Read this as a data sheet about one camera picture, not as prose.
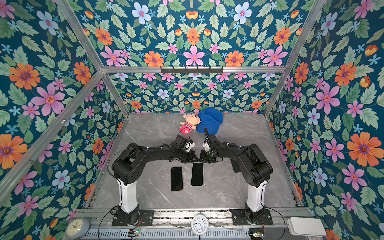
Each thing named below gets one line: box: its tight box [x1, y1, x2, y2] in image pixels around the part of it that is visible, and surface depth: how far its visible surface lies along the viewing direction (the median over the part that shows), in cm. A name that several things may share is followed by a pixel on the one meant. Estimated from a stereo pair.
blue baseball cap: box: [196, 108, 224, 136], surface depth 114 cm
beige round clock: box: [65, 217, 90, 240], surface depth 69 cm
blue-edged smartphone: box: [190, 162, 204, 187], surface depth 88 cm
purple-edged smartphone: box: [170, 166, 184, 192], surface depth 89 cm
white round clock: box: [191, 214, 209, 235], surface depth 70 cm
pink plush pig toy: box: [179, 113, 201, 135], surface depth 109 cm
